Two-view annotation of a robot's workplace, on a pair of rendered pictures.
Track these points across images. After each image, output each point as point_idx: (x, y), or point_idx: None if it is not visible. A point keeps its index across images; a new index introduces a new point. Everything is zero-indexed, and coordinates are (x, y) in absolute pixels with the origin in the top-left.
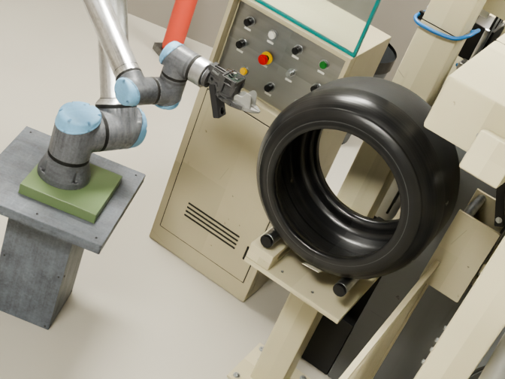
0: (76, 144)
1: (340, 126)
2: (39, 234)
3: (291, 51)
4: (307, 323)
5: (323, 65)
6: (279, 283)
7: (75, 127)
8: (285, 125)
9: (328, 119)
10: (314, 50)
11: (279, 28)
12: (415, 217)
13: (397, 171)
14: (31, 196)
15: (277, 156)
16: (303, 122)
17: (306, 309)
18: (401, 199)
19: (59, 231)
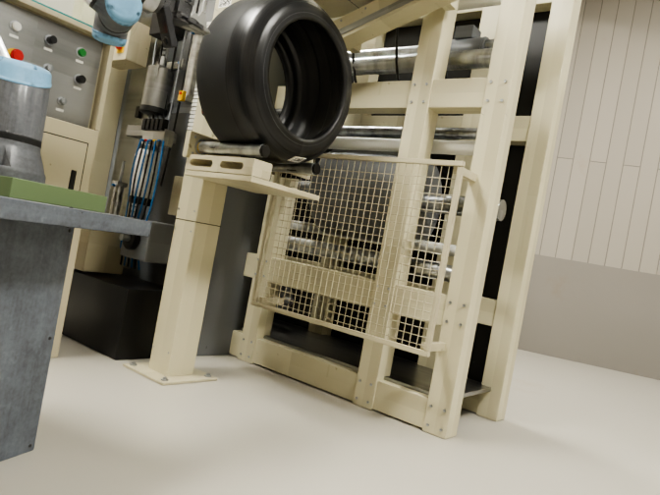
0: (45, 105)
1: (307, 15)
2: (25, 273)
3: (50, 40)
4: (208, 276)
5: (83, 52)
6: (279, 188)
7: (45, 76)
8: (270, 24)
9: (299, 10)
10: (68, 38)
11: (22, 19)
12: (351, 82)
13: (341, 46)
14: (29, 196)
15: (270, 55)
16: (283, 18)
17: (205, 262)
18: (345, 69)
19: (112, 219)
